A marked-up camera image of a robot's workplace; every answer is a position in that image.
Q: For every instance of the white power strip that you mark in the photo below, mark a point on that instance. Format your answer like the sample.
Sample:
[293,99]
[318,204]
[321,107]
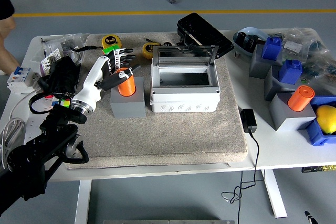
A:
[32,127]

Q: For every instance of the white junction box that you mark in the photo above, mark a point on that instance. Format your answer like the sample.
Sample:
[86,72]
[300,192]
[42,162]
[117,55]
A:
[183,103]

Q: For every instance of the yellow lemon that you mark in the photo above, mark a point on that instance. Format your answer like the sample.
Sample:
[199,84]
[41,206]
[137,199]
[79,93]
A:
[328,119]

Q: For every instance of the black plastic case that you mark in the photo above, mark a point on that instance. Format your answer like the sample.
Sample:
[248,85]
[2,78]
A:
[204,32]

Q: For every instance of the black cylindrical capacitor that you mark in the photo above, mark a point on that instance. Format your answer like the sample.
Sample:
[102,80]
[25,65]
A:
[251,42]
[167,43]
[241,37]

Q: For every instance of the small metal plug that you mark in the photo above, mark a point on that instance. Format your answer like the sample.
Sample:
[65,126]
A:
[237,55]

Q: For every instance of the white switch module, purple edge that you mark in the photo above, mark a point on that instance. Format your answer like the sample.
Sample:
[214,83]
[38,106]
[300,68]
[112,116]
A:
[48,62]

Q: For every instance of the light blue bowl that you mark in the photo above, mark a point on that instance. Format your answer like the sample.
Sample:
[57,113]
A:
[249,31]

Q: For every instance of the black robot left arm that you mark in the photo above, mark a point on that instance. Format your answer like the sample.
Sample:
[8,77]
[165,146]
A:
[52,134]

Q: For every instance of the small red block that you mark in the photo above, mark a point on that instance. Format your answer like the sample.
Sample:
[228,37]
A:
[48,96]

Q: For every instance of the clear bags with switches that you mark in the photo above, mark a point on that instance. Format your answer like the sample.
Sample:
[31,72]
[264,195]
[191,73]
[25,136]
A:
[65,41]

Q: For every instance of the white blue circuit breaker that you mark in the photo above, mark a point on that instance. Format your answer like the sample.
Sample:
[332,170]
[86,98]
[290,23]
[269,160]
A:
[22,77]

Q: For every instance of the grey block with round hole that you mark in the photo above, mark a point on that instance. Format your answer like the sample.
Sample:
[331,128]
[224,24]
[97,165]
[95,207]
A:
[128,106]

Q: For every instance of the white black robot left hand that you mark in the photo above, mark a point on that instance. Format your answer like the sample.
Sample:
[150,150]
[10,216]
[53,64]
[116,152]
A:
[90,82]

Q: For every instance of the grey-brown mat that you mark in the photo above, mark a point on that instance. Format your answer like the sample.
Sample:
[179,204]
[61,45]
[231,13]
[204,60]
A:
[170,134]

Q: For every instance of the folded black umbrella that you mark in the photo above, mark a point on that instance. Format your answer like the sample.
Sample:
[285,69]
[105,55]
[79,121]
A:
[63,74]

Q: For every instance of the yellow tape measure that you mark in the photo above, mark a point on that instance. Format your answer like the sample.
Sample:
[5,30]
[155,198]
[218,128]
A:
[110,41]
[147,50]

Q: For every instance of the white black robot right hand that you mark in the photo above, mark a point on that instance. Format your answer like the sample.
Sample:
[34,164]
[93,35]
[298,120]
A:
[311,218]

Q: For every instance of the person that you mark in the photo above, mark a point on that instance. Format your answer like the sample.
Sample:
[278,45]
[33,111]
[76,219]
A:
[5,3]

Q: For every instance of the black table control panel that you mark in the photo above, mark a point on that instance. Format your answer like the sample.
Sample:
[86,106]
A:
[319,168]

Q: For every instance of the small colourful puzzle cube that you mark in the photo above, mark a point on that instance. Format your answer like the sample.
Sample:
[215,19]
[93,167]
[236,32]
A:
[64,102]

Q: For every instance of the black power adapter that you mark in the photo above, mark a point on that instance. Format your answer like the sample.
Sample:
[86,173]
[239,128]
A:
[248,120]

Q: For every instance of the blue storage bin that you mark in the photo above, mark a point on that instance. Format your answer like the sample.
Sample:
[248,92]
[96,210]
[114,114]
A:
[315,133]

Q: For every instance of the clear bag of parts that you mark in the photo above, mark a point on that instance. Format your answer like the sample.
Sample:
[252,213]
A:
[321,69]
[296,41]

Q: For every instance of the blue block battery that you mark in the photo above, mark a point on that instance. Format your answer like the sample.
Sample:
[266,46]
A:
[271,49]
[290,73]

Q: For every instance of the white table leg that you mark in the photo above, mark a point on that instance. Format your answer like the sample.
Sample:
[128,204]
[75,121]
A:
[275,195]
[83,203]

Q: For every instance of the grey block holder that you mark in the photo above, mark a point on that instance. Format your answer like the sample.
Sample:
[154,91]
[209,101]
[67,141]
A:
[286,119]
[271,87]
[258,66]

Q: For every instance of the orange cylinder battery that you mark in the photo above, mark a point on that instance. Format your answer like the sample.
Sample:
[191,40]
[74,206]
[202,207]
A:
[126,87]
[299,100]

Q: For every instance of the large colourful puzzle cube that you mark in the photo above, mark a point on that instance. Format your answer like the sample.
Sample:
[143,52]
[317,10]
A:
[110,49]

